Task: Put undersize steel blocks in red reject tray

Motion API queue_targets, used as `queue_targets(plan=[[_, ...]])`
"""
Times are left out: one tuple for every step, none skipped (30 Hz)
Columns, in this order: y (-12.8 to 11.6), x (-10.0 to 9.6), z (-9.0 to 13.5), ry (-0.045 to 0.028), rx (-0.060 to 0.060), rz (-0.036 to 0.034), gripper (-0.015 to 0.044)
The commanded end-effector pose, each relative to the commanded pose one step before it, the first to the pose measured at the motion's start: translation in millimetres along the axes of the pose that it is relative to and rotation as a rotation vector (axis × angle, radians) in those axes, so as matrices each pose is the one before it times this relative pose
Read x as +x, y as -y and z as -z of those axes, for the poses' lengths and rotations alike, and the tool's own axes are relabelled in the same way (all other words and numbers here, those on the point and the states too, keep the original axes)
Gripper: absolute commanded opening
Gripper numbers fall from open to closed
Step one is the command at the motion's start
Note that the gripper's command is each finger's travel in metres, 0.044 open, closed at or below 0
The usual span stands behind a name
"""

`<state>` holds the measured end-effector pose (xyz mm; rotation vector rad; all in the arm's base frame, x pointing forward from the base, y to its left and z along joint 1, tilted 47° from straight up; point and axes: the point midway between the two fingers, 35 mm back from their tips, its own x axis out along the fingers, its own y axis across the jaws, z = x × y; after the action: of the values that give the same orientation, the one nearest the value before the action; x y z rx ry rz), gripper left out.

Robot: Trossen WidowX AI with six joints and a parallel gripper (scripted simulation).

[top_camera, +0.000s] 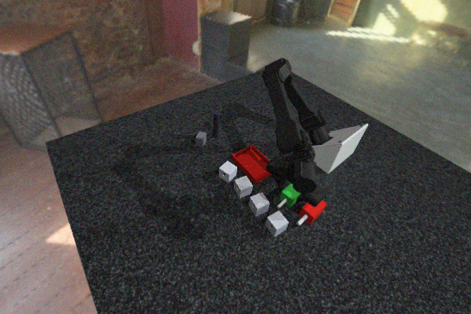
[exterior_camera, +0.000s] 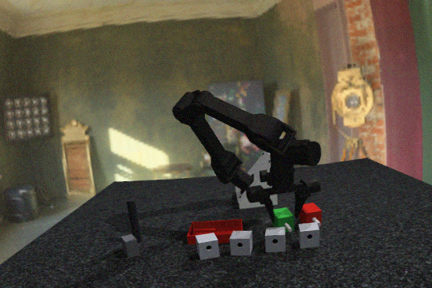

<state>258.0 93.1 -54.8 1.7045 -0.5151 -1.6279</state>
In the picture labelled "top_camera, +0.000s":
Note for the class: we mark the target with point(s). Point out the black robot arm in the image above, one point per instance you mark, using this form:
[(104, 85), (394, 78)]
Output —
[(291, 136)]

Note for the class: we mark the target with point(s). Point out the red block with white pin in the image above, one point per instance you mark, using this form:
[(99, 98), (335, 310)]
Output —
[(309, 213)]

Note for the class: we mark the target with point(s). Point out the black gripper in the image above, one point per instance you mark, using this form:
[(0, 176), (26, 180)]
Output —
[(281, 174)]

